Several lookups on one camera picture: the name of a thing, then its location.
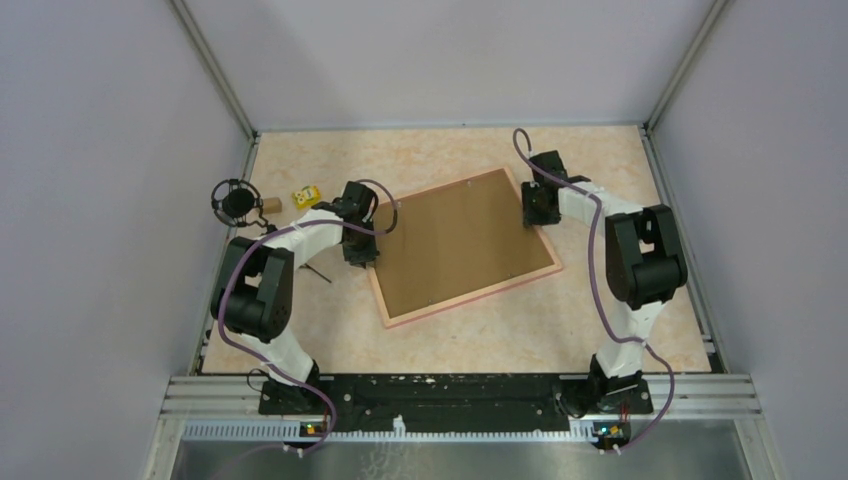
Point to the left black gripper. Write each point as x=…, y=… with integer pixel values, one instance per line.
x=360, y=258

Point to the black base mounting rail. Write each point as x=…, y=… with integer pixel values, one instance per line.
x=450, y=403

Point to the brown cardboard backing board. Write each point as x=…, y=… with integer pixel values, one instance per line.
x=464, y=238

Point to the pink wooden picture frame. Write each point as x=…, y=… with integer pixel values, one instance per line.
x=464, y=301

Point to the small wooden block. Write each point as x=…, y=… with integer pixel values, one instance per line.
x=272, y=205

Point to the white cable duct strip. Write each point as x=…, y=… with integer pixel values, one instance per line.
x=289, y=431

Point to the black microphone on tripod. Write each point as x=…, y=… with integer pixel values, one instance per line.
x=236, y=200

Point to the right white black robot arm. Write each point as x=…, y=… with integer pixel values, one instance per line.
x=635, y=259

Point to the yellow toy cube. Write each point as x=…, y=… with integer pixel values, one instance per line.
x=306, y=197

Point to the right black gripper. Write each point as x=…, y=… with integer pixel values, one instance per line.
x=529, y=218

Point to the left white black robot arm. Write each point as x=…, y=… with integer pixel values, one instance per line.
x=252, y=302

